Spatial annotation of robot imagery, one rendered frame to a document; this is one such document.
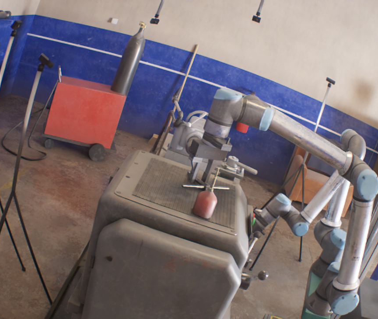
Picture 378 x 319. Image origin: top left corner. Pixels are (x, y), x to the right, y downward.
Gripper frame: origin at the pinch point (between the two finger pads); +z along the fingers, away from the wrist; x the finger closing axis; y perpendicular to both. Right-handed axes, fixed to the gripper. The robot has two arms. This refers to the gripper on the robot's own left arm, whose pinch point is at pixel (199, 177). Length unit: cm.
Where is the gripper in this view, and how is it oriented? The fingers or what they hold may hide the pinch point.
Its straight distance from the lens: 190.4
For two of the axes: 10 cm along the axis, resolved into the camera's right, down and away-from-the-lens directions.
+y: -4.7, -4.2, 7.8
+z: -3.2, 9.0, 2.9
